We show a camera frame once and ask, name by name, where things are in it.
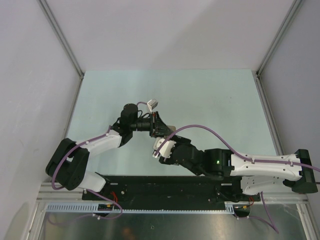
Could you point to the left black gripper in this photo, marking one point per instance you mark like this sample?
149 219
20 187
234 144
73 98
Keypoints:
157 127

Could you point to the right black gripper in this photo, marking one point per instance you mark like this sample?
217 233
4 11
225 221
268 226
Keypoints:
179 139

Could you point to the white remote control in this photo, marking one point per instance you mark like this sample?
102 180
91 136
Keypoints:
169 131

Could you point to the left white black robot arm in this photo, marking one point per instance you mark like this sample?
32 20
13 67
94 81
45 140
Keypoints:
68 165

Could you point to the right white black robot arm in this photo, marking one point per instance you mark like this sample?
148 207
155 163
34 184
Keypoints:
292 171

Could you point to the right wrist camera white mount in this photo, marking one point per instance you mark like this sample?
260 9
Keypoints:
166 149

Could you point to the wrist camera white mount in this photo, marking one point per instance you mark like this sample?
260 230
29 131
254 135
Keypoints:
166 149
151 105

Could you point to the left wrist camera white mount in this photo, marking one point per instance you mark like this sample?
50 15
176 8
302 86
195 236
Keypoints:
151 105

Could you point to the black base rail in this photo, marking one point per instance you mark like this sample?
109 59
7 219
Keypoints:
174 193

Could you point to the left aluminium frame post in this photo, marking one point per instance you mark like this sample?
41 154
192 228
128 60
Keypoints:
50 16

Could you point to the aluminium frame post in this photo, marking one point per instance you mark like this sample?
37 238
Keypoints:
280 34
50 16

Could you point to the right aluminium frame post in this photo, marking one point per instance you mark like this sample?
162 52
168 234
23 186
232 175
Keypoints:
280 34

